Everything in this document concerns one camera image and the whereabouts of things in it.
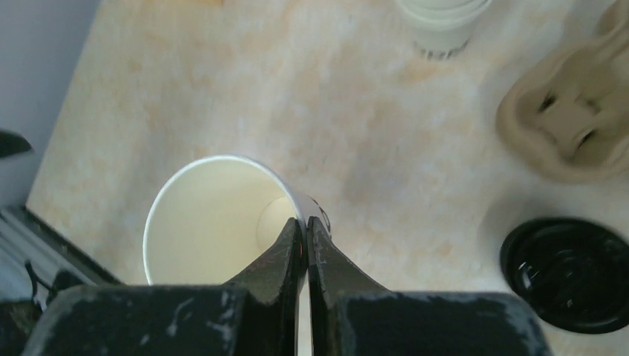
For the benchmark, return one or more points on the brown cardboard cup carrier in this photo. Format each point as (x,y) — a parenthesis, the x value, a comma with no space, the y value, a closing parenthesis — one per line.
(567,117)

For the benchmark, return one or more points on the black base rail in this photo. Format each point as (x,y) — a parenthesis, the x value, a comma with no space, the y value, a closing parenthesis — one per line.
(37,263)

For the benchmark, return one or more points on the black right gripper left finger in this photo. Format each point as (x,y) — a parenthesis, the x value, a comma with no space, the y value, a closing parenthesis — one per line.
(254,313)

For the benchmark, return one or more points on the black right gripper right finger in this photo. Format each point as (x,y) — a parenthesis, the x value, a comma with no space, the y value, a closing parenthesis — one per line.
(354,315)

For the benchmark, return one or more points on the stack of white paper cups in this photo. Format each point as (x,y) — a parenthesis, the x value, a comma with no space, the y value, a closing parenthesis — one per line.
(442,29)

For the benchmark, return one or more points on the white paper cup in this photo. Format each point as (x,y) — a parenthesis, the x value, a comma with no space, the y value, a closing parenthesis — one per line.
(215,216)

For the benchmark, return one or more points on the stack of black lids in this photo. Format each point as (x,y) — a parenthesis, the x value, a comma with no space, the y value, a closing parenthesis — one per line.
(572,272)

